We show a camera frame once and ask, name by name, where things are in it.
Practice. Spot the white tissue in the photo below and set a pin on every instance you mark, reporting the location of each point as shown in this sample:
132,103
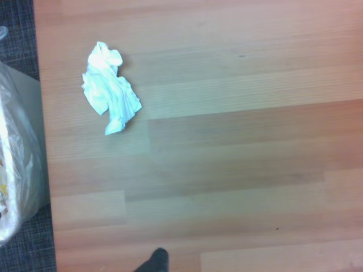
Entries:
106,85

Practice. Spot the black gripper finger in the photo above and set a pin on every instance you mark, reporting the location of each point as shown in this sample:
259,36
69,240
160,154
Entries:
157,262

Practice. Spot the beige plastic trash bin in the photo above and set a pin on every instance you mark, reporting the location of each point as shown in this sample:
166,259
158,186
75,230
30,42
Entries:
27,136

